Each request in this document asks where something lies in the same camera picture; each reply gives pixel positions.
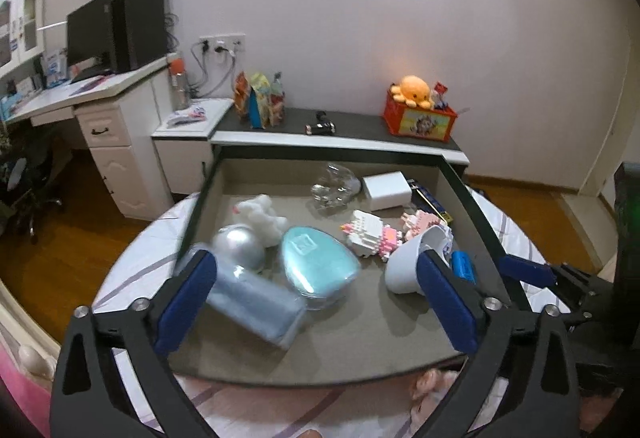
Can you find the white wall power outlet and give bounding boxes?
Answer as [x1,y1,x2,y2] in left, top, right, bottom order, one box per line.
[199,33,247,55]

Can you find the pink building block donut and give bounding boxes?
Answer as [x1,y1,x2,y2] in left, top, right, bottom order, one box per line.
[400,209,453,244]

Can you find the clear bottle orange cap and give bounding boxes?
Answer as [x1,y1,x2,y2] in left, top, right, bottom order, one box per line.
[169,58,192,111]

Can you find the white building block figure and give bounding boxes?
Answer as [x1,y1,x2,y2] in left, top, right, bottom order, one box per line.
[341,209,403,260]

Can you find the grey power cable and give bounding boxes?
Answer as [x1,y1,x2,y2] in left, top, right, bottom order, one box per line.
[202,49,238,98]

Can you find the small colourful packets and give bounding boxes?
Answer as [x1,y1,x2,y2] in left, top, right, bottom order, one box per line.
[166,104,208,128]

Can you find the teal egg shaped case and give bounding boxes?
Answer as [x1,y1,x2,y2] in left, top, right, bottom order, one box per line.
[280,225,362,311]

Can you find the red snack bag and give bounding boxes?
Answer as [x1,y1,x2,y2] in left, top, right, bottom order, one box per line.
[267,73,287,126]

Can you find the black power cable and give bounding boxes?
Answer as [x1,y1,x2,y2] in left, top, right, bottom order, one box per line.
[190,43,211,96]

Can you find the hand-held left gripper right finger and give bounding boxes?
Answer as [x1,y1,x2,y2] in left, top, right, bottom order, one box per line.
[412,249,583,438]

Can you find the black office chair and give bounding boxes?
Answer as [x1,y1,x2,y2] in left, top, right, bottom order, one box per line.
[0,128,65,244]

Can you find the orange snack bag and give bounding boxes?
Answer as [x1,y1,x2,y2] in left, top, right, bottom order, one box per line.
[234,71,252,119]

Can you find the black computer monitor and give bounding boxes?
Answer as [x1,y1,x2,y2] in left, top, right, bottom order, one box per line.
[66,0,118,69]

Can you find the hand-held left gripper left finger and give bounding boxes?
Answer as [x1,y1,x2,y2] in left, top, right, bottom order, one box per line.
[49,248,218,438]

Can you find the black computer tower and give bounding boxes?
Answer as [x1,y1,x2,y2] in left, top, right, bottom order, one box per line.
[111,0,168,74]

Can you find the white desk with drawers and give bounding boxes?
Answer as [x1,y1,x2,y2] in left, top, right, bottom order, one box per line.
[0,53,176,221]

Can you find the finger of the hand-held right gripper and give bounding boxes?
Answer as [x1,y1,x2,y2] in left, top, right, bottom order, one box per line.
[497,254,618,334]

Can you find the silver dome white rabbit toy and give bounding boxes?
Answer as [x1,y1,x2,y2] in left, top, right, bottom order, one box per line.
[212,194,290,275]

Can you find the white low cabinet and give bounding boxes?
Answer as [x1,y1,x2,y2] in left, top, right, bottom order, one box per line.
[151,98,236,196]

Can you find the dark rimmed grey tray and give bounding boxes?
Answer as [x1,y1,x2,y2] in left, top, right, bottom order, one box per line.
[170,143,533,386]

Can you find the black keyboard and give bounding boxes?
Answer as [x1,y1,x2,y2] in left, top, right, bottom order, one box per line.
[70,65,115,84]

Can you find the yellow snack bag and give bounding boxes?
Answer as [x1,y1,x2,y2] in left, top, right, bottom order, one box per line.
[250,73,273,109]

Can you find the white plastic cup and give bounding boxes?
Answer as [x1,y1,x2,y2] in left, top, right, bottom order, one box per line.
[385,224,453,295]

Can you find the red printed storage box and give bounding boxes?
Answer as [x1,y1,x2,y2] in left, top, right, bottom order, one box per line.
[382,88,460,139]

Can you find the white glass door hutch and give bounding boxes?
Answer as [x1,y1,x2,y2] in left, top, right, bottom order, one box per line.
[0,0,46,69]

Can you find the blue cylindrical battery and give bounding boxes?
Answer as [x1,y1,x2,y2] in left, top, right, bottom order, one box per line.
[450,250,477,286]

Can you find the orange octopus plush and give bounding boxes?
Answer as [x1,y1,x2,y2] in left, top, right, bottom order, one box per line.
[390,75,433,108]

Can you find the black top white cabinet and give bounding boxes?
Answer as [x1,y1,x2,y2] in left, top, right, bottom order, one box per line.
[210,107,471,179]

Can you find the white charger block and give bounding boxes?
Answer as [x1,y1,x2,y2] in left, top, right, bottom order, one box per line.
[362,171,413,212]

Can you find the dark blue flat box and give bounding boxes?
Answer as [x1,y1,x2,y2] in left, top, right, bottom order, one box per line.
[402,177,455,225]

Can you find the clear glass ornament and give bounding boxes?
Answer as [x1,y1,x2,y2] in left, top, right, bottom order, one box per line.
[310,163,362,210]

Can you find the light blue rectangular case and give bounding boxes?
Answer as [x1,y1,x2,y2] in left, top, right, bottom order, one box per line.
[192,243,308,351]

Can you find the row of blue white boxes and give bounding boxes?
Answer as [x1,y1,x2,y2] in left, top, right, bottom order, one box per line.
[0,49,68,119]

